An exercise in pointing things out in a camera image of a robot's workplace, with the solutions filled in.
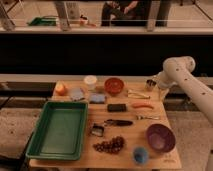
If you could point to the blue cloth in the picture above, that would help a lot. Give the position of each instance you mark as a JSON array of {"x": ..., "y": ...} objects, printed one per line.
[{"x": 76, "y": 94}]

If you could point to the bunch of dark grapes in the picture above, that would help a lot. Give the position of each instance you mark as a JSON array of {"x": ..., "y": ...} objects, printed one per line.
[{"x": 113, "y": 146}]

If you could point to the red bowl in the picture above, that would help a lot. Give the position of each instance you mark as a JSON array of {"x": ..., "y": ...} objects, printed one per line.
[{"x": 113, "y": 86}]

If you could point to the black handled peeler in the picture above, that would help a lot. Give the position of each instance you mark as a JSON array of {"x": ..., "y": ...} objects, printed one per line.
[{"x": 120, "y": 123}]

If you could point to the purple bowl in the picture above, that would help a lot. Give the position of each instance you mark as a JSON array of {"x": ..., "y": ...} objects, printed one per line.
[{"x": 160, "y": 138}]

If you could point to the orange carrot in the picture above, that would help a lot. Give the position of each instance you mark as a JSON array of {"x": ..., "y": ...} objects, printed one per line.
[{"x": 142, "y": 105}]

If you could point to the metal cup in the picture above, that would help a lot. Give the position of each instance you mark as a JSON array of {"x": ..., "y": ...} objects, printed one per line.
[{"x": 150, "y": 84}]

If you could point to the green plastic tray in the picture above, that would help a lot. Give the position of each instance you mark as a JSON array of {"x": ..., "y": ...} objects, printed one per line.
[{"x": 59, "y": 132}]

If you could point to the white cup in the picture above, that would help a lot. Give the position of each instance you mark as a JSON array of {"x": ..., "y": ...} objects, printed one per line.
[{"x": 90, "y": 81}]

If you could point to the green background tray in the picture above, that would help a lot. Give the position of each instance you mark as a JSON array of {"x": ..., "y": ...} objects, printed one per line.
[{"x": 42, "y": 21}]

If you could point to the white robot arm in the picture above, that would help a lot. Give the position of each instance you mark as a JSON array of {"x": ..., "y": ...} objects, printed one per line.
[{"x": 177, "y": 70}]

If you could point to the metal tongs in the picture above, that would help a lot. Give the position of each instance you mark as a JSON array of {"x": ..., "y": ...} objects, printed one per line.
[{"x": 137, "y": 94}]

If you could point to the orange fruit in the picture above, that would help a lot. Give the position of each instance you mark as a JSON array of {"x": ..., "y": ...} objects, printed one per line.
[{"x": 60, "y": 89}]

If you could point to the silver fork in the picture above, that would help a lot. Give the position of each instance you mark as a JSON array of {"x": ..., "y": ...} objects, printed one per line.
[{"x": 140, "y": 117}]

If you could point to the seated person in background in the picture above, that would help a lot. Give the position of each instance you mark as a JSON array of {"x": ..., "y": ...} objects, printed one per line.
[{"x": 125, "y": 13}]

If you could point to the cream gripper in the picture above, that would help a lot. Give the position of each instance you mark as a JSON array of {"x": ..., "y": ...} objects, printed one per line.
[{"x": 163, "y": 93}]

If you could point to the black rectangular block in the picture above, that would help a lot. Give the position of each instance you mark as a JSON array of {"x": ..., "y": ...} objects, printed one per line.
[{"x": 116, "y": 107}]

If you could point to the blue cup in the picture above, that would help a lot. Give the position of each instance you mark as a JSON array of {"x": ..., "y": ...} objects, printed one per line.
[{"x": 140, "y": 155}]

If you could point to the wooden table board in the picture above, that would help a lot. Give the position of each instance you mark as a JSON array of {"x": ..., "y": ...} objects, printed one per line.
[{"x": 134, "y": 135}]

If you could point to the blue sponge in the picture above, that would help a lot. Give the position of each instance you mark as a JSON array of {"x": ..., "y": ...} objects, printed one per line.
[{"x": 97, "y": 98}]

